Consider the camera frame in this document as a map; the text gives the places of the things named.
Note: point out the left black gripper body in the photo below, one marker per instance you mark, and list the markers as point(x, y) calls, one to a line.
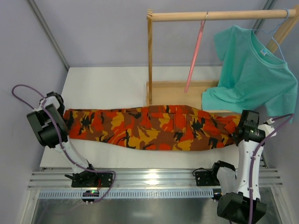
point(61, 108)

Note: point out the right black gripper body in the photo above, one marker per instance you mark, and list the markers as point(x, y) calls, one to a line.
point(241, 127)

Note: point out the orange camouflage trousers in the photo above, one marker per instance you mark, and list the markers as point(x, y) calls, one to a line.
point(158, 127)

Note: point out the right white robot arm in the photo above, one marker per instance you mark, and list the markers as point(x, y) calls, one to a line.
point(240, 202)

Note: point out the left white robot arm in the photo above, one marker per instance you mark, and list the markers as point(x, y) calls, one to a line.
point(51, 131)

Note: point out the pink plastic hanger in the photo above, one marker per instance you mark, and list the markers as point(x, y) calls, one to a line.
point(195, 54)

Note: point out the teal t-shirt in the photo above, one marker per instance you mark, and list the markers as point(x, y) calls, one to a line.
point(251, 76)

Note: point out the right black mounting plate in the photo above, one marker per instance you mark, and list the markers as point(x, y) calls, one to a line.
point(206, 179)

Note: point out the black mounting plate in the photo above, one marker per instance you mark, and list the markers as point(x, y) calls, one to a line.
point(206, 179)
point(102, 179)

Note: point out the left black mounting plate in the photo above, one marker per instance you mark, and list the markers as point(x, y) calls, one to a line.
point(102, 179)

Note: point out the wooden clothes rack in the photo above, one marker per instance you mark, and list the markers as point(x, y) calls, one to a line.
point(189, 92)

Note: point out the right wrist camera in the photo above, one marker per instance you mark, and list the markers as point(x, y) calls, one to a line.
point(268, 127)

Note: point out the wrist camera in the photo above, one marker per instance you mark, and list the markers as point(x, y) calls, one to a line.
point(42, 104)
point(268, 127)

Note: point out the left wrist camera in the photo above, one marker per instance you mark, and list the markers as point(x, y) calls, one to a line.
point(42, 104)

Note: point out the slotted cable duct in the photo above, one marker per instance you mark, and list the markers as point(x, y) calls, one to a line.
point(126, 194)

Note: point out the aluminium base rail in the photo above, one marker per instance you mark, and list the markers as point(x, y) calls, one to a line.
point(53, 178)

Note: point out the light blue wire hanger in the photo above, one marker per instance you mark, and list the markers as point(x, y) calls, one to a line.
point(273, 32)

